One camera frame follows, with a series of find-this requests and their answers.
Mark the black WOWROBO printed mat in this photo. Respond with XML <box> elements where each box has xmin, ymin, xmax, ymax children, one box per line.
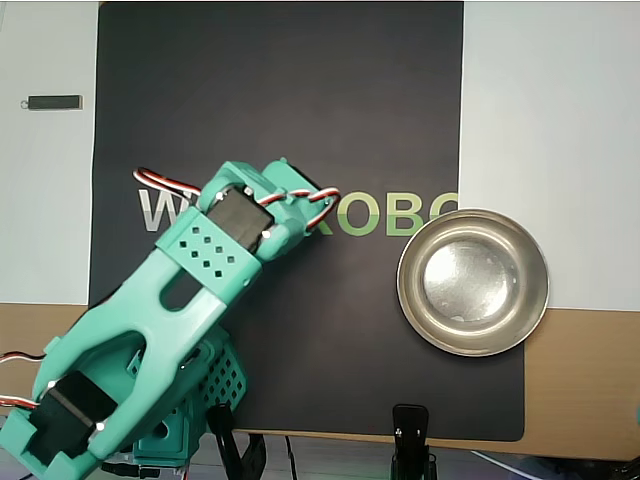
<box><xmin>83</xmin><ymin>1</ymin><xmax>526</xmax><ymax>444</ymax></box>

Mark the large white paper sheet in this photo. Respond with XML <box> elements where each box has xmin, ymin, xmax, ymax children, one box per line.
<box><xmin>457</xmin><ymin>0</ymin><xmax>640</xmax><ymax>312</ymax></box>

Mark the black USB stick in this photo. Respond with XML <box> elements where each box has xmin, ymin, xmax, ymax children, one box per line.
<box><xmin>19</xmin><ymin>93</ymin><xmax>85</xmax><ymax>112</ymax></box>

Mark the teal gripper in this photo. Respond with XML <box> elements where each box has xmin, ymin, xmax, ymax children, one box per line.
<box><xmin>289</xmin><ymin>194</ymin><xmax>326</xmax><ymax>244</ymax></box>

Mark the elbow servo cable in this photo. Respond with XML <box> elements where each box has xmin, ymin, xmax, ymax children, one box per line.
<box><xmin>0</xmin><ymin>349</ymin><xmax>47</xmax><ymax>410</ymax></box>

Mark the metal bowl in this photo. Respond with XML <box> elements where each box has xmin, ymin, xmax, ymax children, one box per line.
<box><xmin>396</xmin><ymin>207</ymin><xmax>551</xmax><ymax>358</ymax></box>

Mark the wrist servo cable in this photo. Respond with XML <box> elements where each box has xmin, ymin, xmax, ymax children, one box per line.
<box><xmin>132</xmin><ymin>167</ymin><xmax>343</xmax><ymax>235</ymax></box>

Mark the thin black hanging cable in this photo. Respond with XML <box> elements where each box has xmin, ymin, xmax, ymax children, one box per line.
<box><xmin>283</xmin><ymin>434</ymin><xmax>301</xmax><ymax>480</ymax></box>

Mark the black table clamp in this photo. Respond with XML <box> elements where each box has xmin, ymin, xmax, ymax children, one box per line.
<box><xmin>205</xmin><ymin>402</ymin><xmax>269</xmax><ymax>480</ymax></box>

